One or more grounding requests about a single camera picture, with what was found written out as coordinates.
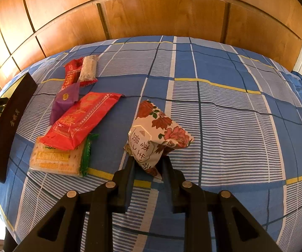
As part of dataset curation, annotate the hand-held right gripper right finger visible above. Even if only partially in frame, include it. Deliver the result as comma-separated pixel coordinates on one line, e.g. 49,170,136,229
163,156,285,252

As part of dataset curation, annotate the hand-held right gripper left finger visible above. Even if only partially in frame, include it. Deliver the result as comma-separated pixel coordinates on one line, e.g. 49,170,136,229
12,157,136,252

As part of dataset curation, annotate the gold-lined dark tin box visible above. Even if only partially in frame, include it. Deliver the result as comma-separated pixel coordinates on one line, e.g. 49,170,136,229
0,73,38,184

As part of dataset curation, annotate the white floral snack packet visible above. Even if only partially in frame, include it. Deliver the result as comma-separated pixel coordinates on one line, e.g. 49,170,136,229
124,100,195,177

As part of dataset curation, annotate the large red snack packet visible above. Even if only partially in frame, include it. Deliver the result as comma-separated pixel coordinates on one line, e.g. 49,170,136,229
40,92,122,151

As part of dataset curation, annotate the purple snack packet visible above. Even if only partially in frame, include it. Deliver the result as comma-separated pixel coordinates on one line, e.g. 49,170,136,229
49,82,80,126

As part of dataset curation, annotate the green-edged cracker packet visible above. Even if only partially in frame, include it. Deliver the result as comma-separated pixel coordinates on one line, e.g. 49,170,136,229
29,133,99,177

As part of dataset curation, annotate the blue plaid bedsheet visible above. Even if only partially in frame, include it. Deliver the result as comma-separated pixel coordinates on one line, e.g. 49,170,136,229
0,35,302,252

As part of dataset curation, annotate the small red snack packet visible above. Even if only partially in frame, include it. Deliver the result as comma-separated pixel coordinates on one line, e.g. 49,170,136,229
61,58,99,90

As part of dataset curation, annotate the clear rice bar packet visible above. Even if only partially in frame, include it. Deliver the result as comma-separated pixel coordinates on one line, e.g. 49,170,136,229
78,55,99,83

